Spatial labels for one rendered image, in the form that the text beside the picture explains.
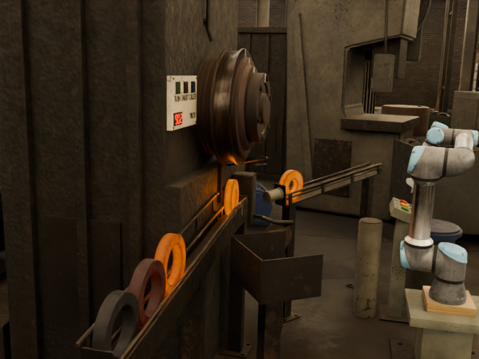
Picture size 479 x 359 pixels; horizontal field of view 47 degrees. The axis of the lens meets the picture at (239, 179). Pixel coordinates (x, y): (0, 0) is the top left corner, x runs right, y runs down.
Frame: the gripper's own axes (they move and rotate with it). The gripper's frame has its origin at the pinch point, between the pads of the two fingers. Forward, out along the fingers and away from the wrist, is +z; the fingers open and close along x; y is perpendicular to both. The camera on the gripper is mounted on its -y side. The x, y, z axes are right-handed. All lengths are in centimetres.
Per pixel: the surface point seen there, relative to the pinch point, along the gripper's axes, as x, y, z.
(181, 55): 91, 106, -28
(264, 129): 55, 74, -9
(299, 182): 8, 54, 17
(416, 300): 43, -15, 37
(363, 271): 2.6, 5.1, 48.2
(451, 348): 56, -32, 45
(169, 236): 133, 78, 18
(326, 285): -38, 15, 80
